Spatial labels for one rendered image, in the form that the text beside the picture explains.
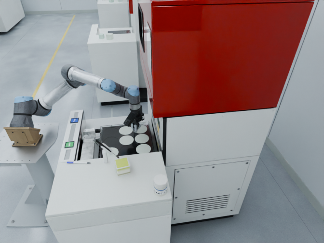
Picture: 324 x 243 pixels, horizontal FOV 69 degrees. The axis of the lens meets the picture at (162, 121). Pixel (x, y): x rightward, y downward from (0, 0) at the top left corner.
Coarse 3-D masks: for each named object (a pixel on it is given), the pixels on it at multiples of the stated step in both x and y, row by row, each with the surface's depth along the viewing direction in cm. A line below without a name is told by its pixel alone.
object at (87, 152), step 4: (84, 144) 165; (88, 144) 165; (92, 144) 165; (84, 148) 162; (88, 148) 162; (92, 148) 162; (84, 152) 159; (88, 152) 159; (92, 152) 159; (84, 156) 156; (88, 156) 156; (92, 156) 156; (80, 160) 153
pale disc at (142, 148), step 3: (141, 144) 163; (144, 144) 163; (138, 147) 160; (141, 147) 160; (144, 147) 160; (147, 147) 160; (138, 150) 158; (141, 150) 158; (144, 150) 158; (147, 150) 158; (141, 153) 156
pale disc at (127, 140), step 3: (126, 135) 170; (129, 135) 170; (120, 138) 167; (123, 138) 167; (126, 138) 167; (129, 138) 167; (132, 138) 167; (120, 141) 165; (123, 141) 165; (126, 141) 165; (129, 141) 165; (132, 141) 165; (123, 144) 162; (126, 144) 162
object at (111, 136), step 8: (104, 128) 176; (112, 128) 176; (104, 136) 169; (112, 136) 169; (120, 136) 169; (112, 144) 162; (120, 144) 162; (136, 144) 162; (120, 152) 156; (128, 152) 156; (136, 152) 156
